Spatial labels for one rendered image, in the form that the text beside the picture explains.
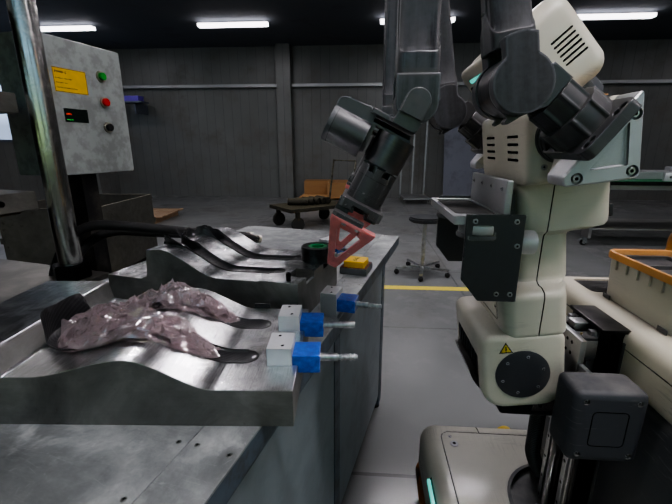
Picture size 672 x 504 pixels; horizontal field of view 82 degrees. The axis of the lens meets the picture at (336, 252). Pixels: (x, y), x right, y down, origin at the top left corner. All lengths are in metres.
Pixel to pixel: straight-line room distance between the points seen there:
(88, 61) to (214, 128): 8.09
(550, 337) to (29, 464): 0.82
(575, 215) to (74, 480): 0.84
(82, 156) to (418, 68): 1.18
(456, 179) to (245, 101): 4.92
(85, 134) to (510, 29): 1.28
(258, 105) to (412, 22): 8.78
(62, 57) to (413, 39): 1.17
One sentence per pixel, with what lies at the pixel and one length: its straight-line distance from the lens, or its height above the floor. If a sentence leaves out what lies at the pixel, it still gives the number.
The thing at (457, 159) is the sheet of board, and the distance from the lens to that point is 8.69.
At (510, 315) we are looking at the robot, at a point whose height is 0.85.
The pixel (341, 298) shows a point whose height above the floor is 0.84.
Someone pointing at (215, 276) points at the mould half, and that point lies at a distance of 0.88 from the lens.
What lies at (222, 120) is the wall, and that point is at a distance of 9.54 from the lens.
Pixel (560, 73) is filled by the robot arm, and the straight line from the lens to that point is 0.61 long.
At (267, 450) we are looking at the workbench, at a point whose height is 0.66.
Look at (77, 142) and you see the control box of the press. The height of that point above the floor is 1.17.
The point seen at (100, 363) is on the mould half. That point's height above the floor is 0.89.
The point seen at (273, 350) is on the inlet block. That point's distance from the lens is 0.57.
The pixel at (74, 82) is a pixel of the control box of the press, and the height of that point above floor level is 1.35.
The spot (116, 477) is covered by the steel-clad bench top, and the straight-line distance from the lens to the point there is 0.56.
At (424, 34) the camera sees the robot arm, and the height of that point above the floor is 1.30.
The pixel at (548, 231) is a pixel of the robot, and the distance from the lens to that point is 0.81.
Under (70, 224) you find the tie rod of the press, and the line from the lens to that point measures 1.32.
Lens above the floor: 1.16
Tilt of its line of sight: 15 degrees down
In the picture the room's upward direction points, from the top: straight up
